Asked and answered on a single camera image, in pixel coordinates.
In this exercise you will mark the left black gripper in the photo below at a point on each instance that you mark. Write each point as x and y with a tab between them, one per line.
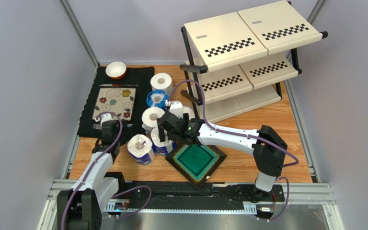
124	134

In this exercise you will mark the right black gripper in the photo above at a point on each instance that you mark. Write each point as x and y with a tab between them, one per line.
167	124

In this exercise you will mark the Tempo paper roll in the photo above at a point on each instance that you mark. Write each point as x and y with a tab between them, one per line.
163	148

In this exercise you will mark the dotted white paper roll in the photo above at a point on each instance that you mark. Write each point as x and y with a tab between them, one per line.
149	118

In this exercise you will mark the dark blue roll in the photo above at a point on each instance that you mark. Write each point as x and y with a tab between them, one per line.
140	148

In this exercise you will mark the blue paper roll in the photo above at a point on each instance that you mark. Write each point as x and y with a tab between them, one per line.
157	98

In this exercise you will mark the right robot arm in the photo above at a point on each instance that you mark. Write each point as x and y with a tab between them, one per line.
264	144

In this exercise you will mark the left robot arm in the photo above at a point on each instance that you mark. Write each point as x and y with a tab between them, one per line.
80	207

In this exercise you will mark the cream three-tier shelf rack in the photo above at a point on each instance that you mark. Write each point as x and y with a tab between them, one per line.
239	59

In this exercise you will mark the floral square plate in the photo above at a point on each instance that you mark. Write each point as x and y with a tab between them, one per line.
117	100

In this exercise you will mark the blue banded wrapped roll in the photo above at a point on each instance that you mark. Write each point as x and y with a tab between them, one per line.
189	111

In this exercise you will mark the green square glazed plate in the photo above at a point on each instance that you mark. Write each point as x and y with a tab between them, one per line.
196	163

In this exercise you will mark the plain white paper roll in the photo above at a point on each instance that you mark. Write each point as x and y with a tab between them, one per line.
163	82

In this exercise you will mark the white and orange bowl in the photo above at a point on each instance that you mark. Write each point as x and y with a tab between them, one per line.
116	70

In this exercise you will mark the black fabric placemat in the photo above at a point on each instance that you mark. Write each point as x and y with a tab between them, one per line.
134	76

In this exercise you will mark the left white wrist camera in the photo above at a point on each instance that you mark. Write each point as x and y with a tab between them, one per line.
104	117

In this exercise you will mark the knife with dark handle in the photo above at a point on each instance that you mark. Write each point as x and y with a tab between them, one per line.
120	85

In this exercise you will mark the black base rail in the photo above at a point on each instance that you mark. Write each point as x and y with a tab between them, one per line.
183	197

